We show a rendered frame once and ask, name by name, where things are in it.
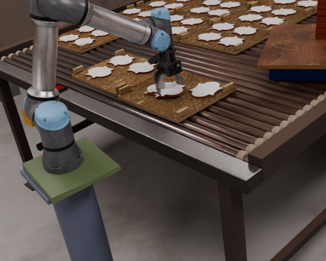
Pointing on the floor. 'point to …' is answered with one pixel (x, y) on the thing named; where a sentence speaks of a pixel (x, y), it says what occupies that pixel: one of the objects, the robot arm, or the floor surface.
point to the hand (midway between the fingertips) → (168, 88)
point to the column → (80, 224)
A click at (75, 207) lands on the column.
